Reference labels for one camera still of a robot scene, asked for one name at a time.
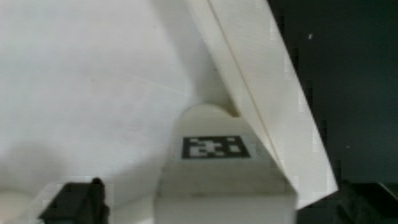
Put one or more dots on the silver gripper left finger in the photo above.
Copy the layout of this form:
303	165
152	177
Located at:
77	206

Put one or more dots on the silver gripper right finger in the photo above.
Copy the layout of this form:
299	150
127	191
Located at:
368	204

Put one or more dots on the white leg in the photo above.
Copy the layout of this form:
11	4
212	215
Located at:
223	185

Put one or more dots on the white square table top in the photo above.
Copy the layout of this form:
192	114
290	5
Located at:
111	63

